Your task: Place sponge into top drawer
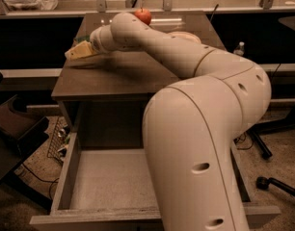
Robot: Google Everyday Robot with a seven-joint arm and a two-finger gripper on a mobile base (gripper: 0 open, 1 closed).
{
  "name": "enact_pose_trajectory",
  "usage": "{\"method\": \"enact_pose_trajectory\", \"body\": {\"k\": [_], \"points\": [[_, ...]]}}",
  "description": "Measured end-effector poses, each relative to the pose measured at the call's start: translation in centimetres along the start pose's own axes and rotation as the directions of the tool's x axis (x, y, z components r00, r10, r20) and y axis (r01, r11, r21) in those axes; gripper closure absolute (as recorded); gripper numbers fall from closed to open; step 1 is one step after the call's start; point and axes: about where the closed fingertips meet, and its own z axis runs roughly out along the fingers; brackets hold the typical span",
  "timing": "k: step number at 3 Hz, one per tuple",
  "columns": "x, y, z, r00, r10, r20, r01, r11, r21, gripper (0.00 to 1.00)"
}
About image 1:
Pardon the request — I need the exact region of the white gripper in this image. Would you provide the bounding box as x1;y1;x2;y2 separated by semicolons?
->
65;25;118;61

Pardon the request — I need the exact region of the green and yellow sponge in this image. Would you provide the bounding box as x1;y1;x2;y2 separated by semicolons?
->
73;36;90;45

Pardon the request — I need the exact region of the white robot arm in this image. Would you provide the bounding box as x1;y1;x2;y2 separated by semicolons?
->
76;13;271;231

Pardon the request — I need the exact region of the open grey top drawer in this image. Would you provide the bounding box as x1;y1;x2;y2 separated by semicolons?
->
29;125;282;231

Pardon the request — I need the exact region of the red apple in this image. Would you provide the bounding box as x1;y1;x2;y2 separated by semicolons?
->
134;8;151;25

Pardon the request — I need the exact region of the white bowl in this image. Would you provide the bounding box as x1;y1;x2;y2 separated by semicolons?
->
170;32;201;44

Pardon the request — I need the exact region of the dark brown chair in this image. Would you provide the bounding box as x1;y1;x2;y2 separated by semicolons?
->
0;95;52;211

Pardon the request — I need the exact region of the clear plastic water bottle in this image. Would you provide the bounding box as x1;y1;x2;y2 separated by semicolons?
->
233;41;245;56

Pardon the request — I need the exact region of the black office chair base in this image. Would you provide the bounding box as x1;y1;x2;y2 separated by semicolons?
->
247;96;295;201

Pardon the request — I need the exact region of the wire mesh basket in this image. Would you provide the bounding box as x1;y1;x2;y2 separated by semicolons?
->
47;116;70;165

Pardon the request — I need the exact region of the black floor cable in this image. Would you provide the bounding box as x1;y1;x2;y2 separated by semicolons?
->
21;162;60;200

